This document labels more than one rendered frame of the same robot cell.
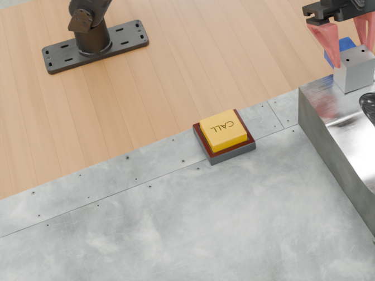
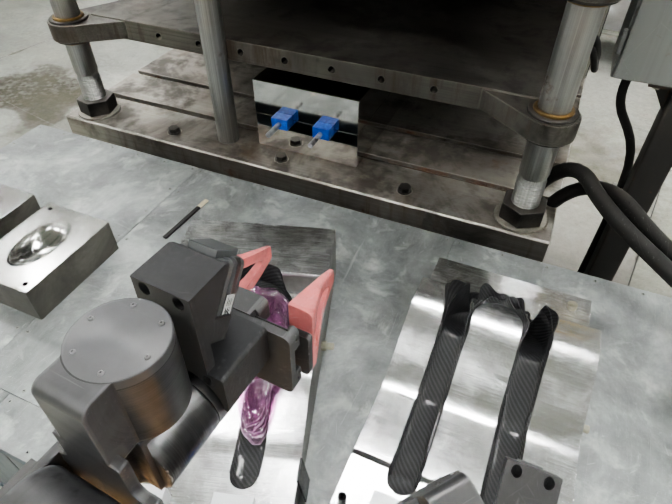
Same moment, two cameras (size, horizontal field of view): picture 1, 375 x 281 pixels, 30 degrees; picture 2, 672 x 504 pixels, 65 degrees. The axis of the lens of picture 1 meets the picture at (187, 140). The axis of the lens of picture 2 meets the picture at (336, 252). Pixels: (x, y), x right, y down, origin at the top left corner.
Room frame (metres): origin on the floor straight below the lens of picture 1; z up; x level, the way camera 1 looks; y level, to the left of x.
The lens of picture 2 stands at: (0.97, -0.29, 1.52)
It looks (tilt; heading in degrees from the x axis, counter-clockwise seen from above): 44 degrees down; 217
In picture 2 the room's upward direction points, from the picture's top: straight up
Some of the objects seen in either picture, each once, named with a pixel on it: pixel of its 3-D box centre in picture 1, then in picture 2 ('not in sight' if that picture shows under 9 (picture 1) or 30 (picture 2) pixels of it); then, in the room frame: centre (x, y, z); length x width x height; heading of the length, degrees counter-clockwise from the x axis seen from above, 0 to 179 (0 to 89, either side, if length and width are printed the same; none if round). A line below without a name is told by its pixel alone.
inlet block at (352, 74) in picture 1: (339, 50); not in sight; (0.77, -0.26, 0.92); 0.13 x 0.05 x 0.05; 13
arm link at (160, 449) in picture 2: not in sight; (160, 422); (0.90, -0.49, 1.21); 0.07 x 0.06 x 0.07; 9
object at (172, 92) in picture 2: not in sight; (340, 101); (-0.20, -1.15, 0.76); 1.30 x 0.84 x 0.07; 103
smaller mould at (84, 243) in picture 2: not in sight; (45, 257); (0.73, -1.15, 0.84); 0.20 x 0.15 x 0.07; 13
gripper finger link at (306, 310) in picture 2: not in sight; (290, 304); (0.76, -0.49, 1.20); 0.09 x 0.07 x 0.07; 9
